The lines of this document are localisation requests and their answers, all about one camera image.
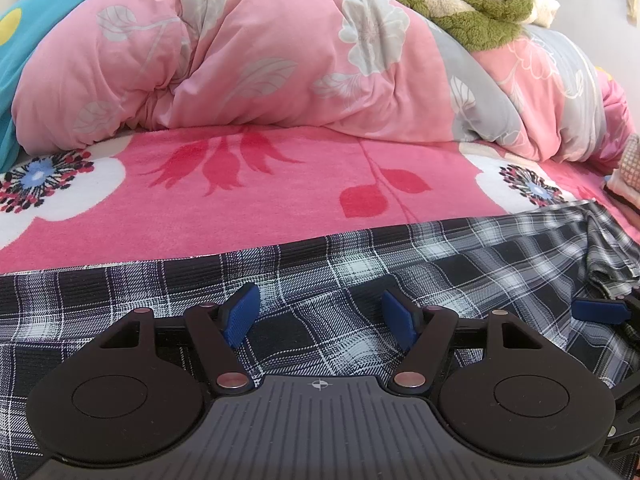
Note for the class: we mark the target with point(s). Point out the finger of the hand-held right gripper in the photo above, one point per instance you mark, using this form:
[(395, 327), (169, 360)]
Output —
[(600, 310), (630, 410)]

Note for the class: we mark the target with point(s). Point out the pink grey floral duvet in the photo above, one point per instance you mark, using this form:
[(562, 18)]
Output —
[(275, 60)]

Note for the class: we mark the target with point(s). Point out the beige hanging cloth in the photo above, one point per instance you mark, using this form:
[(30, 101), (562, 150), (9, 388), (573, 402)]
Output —
[(633, 2)]

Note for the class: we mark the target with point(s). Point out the white thick folded blanket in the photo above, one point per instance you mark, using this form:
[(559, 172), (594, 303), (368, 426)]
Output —
[(622, 187)]

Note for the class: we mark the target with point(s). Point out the pink checked folded cloth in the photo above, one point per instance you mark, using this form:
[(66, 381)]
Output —
[(632, 160)]

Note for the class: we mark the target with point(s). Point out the pink floral fleece blanket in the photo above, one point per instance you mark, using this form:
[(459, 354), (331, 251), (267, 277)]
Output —
[(250, 210)]

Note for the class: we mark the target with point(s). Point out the green cream fleece garment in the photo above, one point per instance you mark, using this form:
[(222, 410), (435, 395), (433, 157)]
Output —
[(480, 20)]

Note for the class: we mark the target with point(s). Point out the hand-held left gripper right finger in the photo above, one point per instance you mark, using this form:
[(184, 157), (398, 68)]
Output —
[(400, 317)]

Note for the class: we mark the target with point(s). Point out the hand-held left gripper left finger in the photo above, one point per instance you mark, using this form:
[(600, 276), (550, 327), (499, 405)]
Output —
[(240, 315)]

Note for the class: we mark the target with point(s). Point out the black white plaid shirt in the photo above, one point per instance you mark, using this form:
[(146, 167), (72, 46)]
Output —
[(350, 270)]

